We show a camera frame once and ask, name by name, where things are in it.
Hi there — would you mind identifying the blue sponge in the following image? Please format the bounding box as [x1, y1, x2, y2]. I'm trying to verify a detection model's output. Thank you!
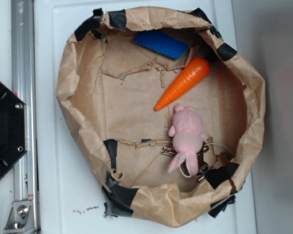
[133, 30, 188, 60]

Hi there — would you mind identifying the brown paper bag bin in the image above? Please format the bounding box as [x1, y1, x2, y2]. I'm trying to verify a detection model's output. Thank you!
[56, 7, 266, 227]

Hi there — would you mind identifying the pink plush bunny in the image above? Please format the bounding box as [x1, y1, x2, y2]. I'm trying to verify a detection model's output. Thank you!
[167, 104, 208, 178]

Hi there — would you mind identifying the orange plastic carrot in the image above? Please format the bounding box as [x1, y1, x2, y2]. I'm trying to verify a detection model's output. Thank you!
[154, 58, 210, 111]

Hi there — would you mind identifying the metal keys bunch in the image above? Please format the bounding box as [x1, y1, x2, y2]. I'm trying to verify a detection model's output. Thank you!
[161, 142, 234, 182]

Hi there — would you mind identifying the white tray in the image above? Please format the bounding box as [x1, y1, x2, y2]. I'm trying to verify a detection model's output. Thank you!
[33, 0, 257, 234]

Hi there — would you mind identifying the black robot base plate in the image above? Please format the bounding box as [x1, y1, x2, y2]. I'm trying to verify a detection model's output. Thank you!
[0, 82, 27, 180]

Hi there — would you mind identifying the aluminium rail frame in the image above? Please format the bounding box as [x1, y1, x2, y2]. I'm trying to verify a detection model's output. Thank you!
[3, 0, 40, 234]

